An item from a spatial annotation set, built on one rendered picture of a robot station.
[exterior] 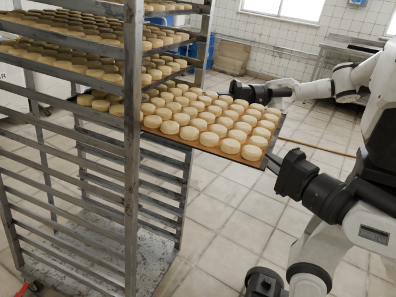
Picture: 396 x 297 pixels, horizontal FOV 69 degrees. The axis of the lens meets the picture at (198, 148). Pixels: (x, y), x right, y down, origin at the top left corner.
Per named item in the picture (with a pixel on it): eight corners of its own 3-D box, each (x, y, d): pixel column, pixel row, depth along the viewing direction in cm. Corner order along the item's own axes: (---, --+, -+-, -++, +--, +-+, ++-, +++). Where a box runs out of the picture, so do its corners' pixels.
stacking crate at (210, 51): (194, 53, 555) (195, 42, 545) (212, 58, 540) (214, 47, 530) (177, 57, 509) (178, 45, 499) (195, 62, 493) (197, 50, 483)
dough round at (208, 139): (201, 136, 77) (203, 129, 76) (219, 140, 77) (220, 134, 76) (197, 144, 73) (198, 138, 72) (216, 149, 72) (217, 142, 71)
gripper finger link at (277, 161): (270, 154, 72) (290, 166, 68) (262, 157, 70) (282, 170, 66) (272, 148, 71) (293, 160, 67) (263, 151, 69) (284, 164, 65)
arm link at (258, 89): (223, 106, 114) (248, 106, 119) (234, 117, 107) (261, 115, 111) (228, 76, 108) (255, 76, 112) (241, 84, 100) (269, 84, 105)
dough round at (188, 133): (195, 142, 74) (197, 136, 73) (177, 138, 74) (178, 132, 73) (200, 134, 78) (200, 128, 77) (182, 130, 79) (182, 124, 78)
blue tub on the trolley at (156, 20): (151, 22, 426) (152, 10, 418) (174, 27, 412) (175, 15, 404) (139, 23, 402) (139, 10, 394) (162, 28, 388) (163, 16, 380)
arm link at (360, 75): (355, 72, 111) (404, 40, 90) (359, 104, 109) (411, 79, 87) (327, 71, 109) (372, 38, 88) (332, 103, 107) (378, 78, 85)
